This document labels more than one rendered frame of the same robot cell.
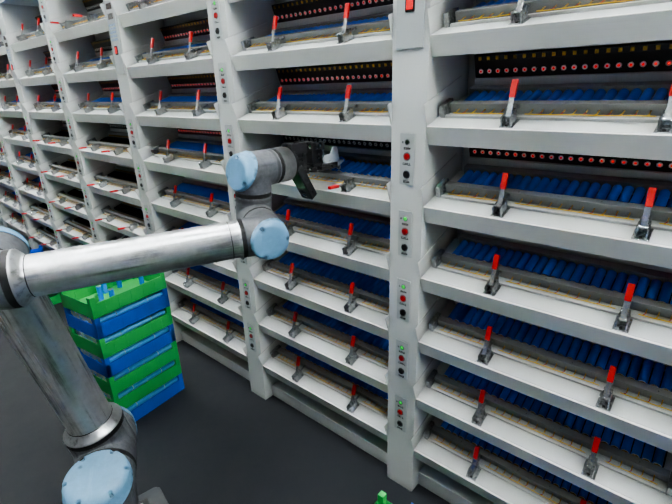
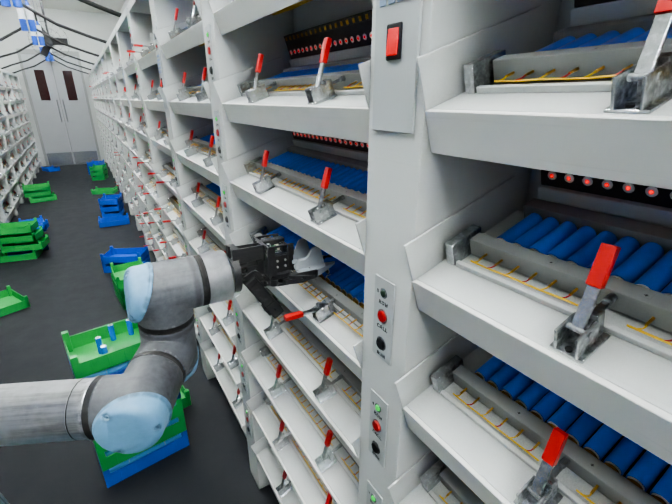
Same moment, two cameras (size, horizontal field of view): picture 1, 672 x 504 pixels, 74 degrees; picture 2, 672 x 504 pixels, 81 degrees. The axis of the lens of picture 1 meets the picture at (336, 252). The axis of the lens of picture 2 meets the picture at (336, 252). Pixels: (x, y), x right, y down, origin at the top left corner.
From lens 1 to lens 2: 0.68 m
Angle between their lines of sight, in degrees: 16
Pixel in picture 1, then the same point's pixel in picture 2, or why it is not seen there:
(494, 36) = (561, 135)
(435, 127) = (426, 289)
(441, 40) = (445, 124)
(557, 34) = not seen: outside the picture
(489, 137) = (525, 357)
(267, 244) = (119, 436)
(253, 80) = (256, 132)
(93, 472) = not seen: outside the picture
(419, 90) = (404, 212)
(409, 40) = (391, 116)
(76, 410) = not seen: outside the picture
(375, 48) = (349, 120)
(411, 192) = (387, 374)
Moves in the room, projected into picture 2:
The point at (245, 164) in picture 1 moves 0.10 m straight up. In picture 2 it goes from (130, 290) to (117, 227)
